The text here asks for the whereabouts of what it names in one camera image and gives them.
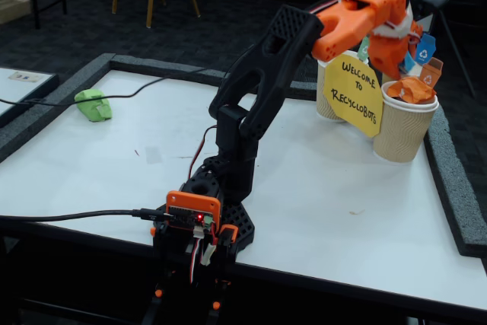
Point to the small beige label card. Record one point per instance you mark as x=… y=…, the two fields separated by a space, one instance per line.
x=24 y=77

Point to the yellow handwritten welcome sign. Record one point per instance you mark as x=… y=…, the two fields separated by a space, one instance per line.
x=354 y=93

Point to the paper cup with green tag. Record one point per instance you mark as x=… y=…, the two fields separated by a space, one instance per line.
x=327 y=96

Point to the orange and black robot arm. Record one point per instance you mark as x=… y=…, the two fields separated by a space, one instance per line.
x=274 y=74

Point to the orange controller board housing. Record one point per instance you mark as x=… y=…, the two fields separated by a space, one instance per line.
x=190 y=203

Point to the green paper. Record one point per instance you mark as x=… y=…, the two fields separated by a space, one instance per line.
x=93 y=106

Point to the paper cup with orange tag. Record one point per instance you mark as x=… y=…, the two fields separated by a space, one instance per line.
x=403 y=131

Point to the black robot base clamp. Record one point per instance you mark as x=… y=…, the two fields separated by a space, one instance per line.
x=237 y=222

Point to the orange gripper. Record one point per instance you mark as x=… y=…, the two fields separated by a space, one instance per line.
x=387 y=55

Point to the wooden box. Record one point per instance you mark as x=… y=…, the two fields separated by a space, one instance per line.
x=11 y=9

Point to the orange paper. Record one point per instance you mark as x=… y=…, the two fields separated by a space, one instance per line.
x=411 y=89

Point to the white side table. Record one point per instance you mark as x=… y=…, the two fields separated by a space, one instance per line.
x=15 y=93

